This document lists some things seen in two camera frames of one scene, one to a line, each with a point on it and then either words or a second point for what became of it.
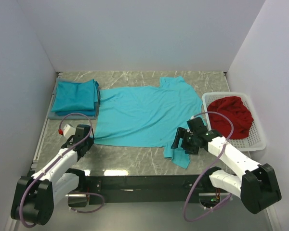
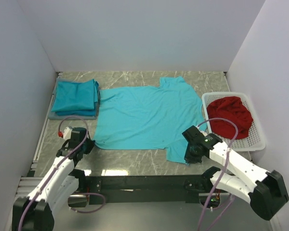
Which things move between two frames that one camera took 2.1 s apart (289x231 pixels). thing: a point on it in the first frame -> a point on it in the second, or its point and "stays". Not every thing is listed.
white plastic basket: [256, 141] stays
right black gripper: [182, 133] -> [189, 159]
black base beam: [147, 188] stays
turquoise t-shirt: [148, 116] stays
